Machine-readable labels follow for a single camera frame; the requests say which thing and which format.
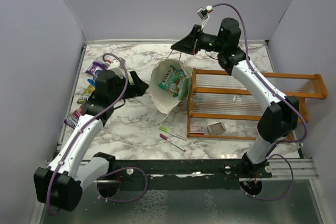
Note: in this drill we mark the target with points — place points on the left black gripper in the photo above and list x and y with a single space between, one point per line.
138 88

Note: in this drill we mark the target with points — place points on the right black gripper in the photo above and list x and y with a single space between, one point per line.
189 44

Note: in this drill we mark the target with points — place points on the green printed paper bag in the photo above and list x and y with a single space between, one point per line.
163 101

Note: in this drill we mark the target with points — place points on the mint green Fox's candy packet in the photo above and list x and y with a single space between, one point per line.
173 80

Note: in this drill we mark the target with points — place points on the purple snack packet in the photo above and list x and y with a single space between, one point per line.
101 63

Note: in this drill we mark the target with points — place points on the yellow green snack packet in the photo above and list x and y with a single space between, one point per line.
86 94

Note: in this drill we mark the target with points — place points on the blue candy packet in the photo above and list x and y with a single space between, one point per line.
92 82

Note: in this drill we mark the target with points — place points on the red snack packet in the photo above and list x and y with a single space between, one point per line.
73 118

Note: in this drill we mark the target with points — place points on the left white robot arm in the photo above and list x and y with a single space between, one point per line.
62 183

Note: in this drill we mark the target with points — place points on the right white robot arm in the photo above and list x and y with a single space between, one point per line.
279 111

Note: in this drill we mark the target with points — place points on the green capped pen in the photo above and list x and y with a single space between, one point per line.
172 134

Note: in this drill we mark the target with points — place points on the purple capped pen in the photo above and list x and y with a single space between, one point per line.
171 142

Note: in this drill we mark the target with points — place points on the red white card box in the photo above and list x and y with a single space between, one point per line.
199 130

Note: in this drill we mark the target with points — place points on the wooden rack with clear rods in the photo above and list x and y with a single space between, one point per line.
217 97

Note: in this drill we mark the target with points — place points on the small open cardboard box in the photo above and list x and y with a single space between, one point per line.
216 129

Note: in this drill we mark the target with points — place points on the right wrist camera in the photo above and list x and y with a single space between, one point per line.
203 13

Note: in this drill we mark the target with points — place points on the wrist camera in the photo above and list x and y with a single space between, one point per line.
115 66
203 13

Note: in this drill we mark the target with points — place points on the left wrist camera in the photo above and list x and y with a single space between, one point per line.
115 66

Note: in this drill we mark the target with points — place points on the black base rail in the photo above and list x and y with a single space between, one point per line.
177 174

